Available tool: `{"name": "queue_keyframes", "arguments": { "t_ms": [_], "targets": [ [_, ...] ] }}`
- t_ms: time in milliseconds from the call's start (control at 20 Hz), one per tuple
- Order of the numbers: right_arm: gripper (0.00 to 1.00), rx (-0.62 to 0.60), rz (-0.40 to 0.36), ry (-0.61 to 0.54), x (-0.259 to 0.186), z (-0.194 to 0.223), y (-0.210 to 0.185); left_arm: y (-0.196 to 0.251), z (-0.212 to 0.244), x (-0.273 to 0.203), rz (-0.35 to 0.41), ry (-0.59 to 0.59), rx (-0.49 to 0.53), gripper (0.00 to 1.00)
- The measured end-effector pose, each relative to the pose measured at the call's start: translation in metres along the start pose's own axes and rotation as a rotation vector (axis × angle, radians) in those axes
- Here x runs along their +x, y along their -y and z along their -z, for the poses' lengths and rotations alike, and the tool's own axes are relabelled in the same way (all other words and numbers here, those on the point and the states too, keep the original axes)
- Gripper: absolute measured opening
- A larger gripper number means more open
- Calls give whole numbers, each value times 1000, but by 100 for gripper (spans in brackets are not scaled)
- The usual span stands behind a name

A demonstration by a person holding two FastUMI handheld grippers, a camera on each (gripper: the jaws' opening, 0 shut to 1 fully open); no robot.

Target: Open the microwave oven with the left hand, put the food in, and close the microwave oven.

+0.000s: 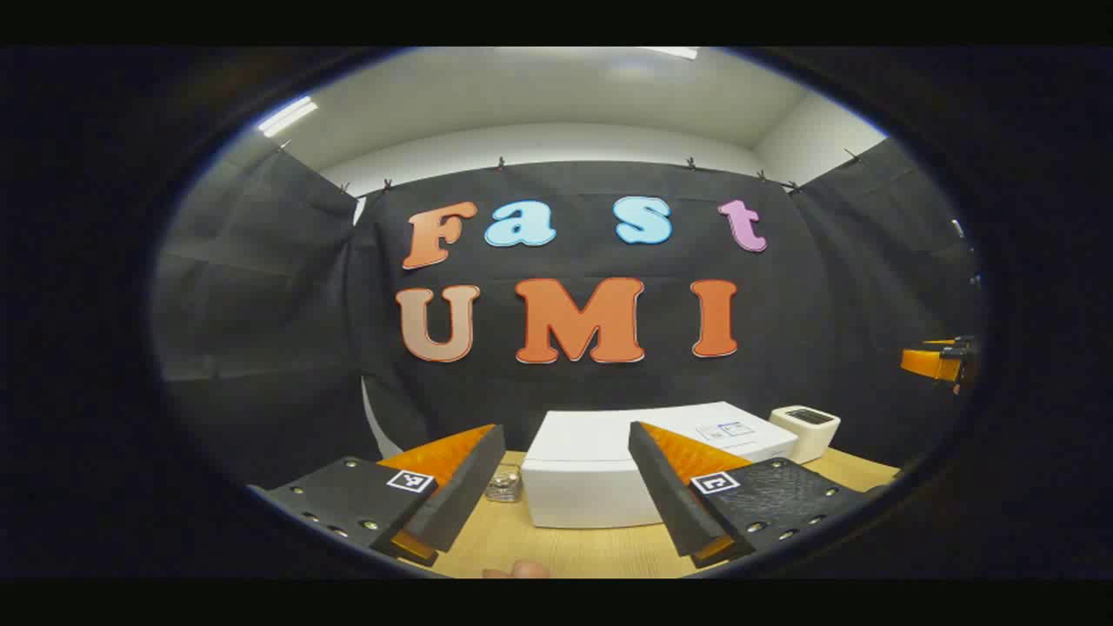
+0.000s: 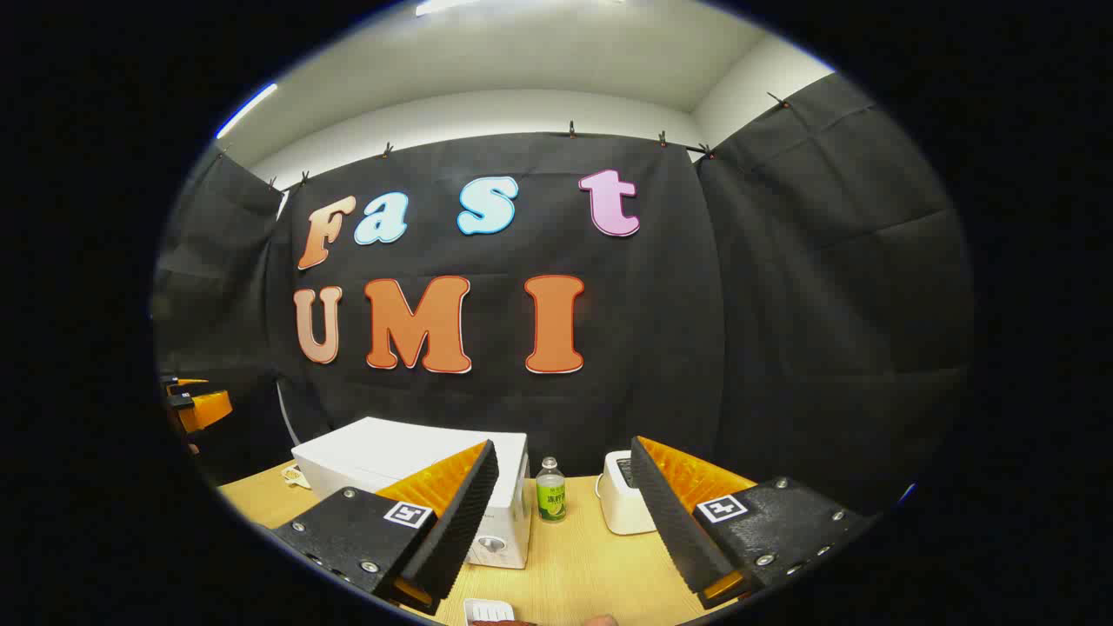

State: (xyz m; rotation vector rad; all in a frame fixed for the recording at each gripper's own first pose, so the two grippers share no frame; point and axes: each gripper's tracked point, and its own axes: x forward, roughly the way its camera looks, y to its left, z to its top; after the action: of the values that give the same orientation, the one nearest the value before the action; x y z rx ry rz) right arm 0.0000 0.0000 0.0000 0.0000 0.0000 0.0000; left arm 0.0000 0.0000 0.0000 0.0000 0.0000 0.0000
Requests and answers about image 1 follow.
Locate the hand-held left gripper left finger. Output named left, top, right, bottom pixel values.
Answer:
left=248, top=423, right=507, bottom=568

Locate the white toaster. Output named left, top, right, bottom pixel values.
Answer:
left=769, top=405, right=842, bottom=465

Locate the small clear container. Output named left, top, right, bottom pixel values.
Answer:
left=484, top=464, right=523, bottom=503

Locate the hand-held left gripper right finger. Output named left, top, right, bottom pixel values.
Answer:
left=628, top=422, right=870, bottom=570

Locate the white microwave oven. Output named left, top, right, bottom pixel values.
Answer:
left=520, top=401, right=799, bottom=529

